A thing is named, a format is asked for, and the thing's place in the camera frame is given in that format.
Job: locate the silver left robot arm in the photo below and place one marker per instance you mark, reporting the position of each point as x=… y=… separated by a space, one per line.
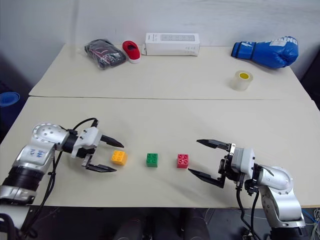
x=42 y=140

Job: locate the blue boxing glove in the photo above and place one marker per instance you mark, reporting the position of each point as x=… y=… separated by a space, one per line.
x=270 y=52

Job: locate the blue round lid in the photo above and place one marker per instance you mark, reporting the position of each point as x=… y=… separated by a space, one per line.
x=8 y=99

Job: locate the yellow toy brick cube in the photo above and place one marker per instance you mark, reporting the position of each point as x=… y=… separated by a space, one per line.
x=119 y=158

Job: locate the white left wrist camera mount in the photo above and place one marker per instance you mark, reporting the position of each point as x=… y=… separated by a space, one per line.
x=88 y=137

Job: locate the black item in plastic bag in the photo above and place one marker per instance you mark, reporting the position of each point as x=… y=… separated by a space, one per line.
x=105 y=53

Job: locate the red slip-on shoe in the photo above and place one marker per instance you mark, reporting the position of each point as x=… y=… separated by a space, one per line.
x=132 y=51

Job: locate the white cardboard box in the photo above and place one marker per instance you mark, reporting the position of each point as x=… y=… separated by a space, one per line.
x=172 y=45

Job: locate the clear tape roll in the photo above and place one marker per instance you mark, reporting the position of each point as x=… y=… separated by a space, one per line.
x=240 y=81

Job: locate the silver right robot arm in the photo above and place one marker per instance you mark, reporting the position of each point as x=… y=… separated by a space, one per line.
x=280 y=180

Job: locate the dark rounded shape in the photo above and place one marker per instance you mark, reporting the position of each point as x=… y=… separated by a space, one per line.
x=193 y=226

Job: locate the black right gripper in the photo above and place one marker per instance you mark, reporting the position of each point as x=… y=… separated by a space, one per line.
x=227 y=167

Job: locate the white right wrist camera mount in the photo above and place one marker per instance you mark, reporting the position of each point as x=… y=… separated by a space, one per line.
x=243 y=160

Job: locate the red toy brick cube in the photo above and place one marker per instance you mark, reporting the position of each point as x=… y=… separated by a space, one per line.
x=182 y=161

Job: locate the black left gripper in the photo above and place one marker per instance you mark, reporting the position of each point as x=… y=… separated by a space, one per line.
x=86 y=151

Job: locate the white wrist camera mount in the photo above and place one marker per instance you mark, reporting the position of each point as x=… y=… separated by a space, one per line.
x=88 y=137
x=243 y=160

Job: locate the green toy brick cube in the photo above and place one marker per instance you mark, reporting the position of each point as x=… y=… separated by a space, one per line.
x=152 y=160

